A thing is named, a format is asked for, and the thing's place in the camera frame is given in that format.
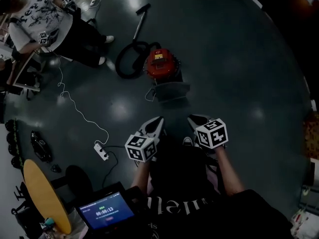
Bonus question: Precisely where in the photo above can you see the black tablet with lit screen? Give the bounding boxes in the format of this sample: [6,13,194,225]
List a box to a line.
[75,182,137,232]

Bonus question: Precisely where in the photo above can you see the white power strip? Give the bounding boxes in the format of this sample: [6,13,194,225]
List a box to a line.
[93,141,110,161]

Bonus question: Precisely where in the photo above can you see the black vacuum hose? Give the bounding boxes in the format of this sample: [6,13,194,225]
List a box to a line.
[115,41,161,80]

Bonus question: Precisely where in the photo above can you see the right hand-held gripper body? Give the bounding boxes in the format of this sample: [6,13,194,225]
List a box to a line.
[194,118,229,150]

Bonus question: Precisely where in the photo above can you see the patterned cardboard box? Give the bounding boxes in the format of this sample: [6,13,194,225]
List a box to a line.
[302,113,319,159]

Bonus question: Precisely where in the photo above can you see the white vacuum power cord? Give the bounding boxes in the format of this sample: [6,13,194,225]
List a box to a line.
[145,87,158,103]

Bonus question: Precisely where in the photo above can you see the person's left forearm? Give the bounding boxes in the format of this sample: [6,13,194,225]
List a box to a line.
[130,160,152,190]

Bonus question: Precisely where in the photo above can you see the long white cable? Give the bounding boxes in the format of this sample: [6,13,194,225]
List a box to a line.
[57,55,110,145]

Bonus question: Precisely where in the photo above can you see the red vacuum cleaner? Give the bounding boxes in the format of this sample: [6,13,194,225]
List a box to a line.
[145,47,184,85]

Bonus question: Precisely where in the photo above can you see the person's right forearm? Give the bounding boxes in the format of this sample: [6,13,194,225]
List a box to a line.
[214,146,246,197]

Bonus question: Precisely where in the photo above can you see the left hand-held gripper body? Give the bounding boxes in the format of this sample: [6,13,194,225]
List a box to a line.
[124,130,160,163]

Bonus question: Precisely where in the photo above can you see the round wooden table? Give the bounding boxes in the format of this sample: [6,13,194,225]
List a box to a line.
[22,158,72,235]

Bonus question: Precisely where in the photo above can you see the person's black trousers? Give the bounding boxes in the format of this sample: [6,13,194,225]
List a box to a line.
[149,135,220,197]

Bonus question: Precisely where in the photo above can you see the vacuum wand with black nozzle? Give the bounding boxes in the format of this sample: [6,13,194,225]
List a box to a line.
[132,3,152,43]

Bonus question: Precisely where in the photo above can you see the white frame desk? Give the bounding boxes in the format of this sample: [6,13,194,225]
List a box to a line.
[6,45,51,94]

